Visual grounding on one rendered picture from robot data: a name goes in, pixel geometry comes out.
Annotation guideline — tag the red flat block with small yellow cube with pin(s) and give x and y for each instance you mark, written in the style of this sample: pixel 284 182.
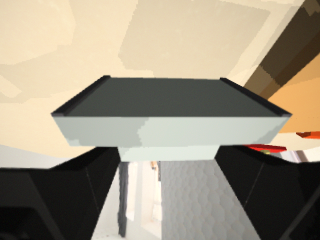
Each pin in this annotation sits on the red flat block with small yellow cube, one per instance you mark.
pixel 268 149

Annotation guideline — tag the orange flat panel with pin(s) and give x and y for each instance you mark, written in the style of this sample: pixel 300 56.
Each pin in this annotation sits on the orange flat panel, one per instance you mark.
pixel 289 74

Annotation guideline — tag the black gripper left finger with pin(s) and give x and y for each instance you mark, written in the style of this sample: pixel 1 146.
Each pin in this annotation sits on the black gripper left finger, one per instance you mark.
pixel 69 197

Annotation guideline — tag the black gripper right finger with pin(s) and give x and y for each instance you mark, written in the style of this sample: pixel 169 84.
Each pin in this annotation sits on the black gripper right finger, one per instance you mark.
pixel 275 193

